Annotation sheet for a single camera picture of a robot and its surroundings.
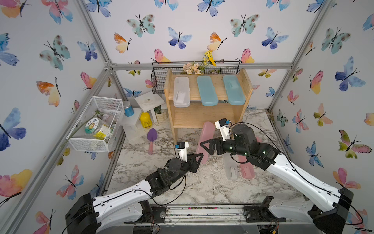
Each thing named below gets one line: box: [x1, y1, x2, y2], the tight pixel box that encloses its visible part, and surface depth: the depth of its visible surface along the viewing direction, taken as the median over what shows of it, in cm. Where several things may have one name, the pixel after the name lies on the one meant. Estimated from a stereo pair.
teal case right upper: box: [223, 74, 246, 106], surface depth 71 cm
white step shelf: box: [121, 108, 144, 144], surface depth 104 cm
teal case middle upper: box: [196, 75, 219, 107], surface depth 71 cm
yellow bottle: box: [140, 112, 153, 129], surface depth 103 cm
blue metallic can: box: [123, 100, 135, 117], surface depth 97 cm
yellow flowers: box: [203, 50, 217, 67], surface depth 84 cm
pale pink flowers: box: [183, 62, 203, 75], surface depth 84 cm
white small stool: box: [134, 91, 165, 127], surface depth 96 cm
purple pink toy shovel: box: [147, 127, 158, 155], surface depth 106 cm
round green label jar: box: [84, 117, 103, 136], surface depth 65 cm
